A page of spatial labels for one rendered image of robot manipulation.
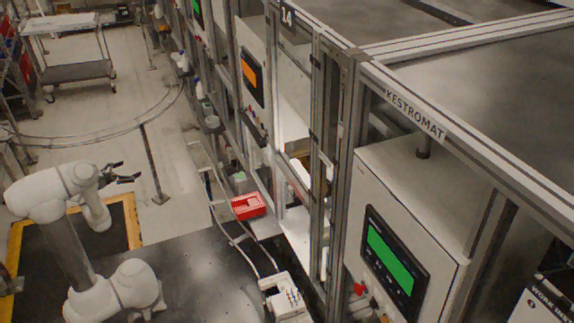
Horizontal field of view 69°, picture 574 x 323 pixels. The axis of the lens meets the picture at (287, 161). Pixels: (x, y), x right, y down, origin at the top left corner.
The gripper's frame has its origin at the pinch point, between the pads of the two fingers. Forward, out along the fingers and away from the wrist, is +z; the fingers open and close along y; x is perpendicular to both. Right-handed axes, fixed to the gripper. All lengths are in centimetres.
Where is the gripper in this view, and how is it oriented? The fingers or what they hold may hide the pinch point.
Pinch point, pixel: (130, 168)
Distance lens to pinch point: 254.6
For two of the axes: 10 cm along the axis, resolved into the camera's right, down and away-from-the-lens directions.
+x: -3.1, 8.4, 4.4
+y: -8.5, -4.5, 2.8
